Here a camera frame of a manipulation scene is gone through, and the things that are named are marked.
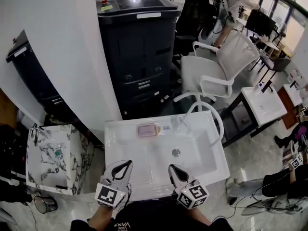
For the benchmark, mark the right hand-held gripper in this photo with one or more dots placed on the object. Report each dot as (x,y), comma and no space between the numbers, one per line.
(192,195)

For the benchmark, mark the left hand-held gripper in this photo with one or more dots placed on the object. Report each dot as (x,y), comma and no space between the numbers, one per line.
(108,195)

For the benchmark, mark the person's right forearm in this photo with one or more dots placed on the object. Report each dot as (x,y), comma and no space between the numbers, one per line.
(199,216)

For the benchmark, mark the person's left forearm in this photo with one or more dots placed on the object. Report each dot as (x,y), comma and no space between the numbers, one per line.
(99,218)

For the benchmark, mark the white ceramic sink basin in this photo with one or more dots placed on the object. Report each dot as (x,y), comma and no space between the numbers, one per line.
(134,157)

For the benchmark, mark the chrome sink drain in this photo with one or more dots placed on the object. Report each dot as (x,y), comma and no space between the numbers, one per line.
(175,152)

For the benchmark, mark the person's black shirt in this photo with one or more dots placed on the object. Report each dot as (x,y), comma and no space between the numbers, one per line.
(149,215)

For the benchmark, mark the small tan block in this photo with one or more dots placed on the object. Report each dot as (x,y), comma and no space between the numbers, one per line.
(158,129)

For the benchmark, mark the white flexible faucet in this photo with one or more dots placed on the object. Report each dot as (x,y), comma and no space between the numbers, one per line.
(220,129)

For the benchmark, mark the green drain plug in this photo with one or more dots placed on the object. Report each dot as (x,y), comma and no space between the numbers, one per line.
(58,153)

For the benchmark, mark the marble pattern sink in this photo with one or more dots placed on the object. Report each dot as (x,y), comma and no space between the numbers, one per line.
(48,162)

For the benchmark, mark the black sink stand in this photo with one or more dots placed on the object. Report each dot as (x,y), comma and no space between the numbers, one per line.
(238,126)

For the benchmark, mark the chrome faucet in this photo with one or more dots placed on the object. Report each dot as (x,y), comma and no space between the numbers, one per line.
(38,133)

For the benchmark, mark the white mesh office chair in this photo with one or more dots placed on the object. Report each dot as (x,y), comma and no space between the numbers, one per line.
(204,76)

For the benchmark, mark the small white sink basin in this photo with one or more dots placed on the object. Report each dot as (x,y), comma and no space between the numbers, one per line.
(264,107)

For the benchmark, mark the large black machine cabinet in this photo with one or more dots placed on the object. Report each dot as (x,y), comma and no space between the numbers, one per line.
(137,52)

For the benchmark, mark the narrow black machine cabinet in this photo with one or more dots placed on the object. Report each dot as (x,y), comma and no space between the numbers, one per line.
(33,80)

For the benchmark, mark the black office chair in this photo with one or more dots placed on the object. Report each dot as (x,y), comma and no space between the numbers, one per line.
(195,16)

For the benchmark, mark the black computer monitor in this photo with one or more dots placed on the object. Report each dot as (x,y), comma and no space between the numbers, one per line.
(260,23)

